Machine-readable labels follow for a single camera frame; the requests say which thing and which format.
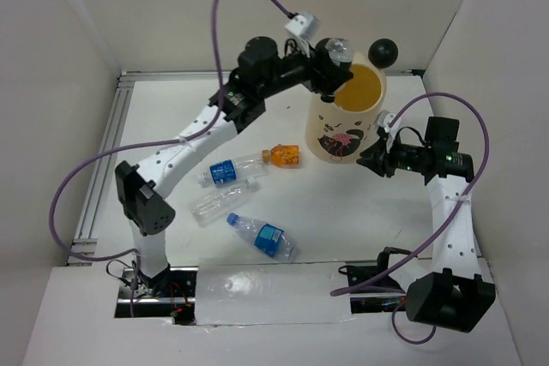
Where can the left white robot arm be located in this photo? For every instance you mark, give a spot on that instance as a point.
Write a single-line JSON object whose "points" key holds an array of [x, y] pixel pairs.
{"points": [[143, 188]]}

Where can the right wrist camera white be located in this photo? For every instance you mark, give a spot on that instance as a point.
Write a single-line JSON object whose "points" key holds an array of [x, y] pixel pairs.
{"points": [[384, 119]]}

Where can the cream bin with black ears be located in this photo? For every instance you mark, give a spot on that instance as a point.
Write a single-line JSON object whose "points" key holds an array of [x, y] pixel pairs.
{"points": [[337, 132]]}

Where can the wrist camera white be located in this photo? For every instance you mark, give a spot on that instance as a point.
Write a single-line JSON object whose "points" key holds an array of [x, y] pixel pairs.
{"points": [[384, 119], [303, 26]]}

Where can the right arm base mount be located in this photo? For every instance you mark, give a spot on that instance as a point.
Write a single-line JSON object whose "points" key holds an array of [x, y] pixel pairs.
{"points": [[385, 294]]}

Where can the clear bottle black cap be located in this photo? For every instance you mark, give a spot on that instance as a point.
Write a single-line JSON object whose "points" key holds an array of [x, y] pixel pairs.
{"points": [[340, 51]]}

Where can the clear bottle white cap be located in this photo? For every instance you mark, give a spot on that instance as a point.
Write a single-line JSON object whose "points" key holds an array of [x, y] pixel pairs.
{"points": [[221, 202]]}

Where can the clear bottle blue label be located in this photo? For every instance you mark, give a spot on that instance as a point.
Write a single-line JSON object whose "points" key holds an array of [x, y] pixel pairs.
{"points": [[232, 171]]}

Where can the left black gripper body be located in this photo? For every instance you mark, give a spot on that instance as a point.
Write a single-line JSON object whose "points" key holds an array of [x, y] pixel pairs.
{"points": [[292, 69]]}

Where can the orange juice bottle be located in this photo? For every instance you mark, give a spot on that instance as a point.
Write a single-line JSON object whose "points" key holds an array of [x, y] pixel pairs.
{"points": [[282, 156]]}

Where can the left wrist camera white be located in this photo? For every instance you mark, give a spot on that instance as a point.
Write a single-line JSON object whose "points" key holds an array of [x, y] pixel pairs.
{"points": [[303, 26]]}

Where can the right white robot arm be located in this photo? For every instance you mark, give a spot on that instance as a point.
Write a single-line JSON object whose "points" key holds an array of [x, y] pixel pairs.
{"points": [[452, 294]]}

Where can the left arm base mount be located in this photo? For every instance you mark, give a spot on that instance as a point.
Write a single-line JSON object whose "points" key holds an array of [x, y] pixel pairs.
{"points": [[173, 299]]}

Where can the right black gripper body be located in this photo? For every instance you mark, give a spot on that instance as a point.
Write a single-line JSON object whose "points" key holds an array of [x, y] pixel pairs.
{"points": [[407, 156]]}

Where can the crushed bottle blue cap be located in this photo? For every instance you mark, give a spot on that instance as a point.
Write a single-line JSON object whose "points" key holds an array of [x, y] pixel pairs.
{"points": [[270, 240]]}

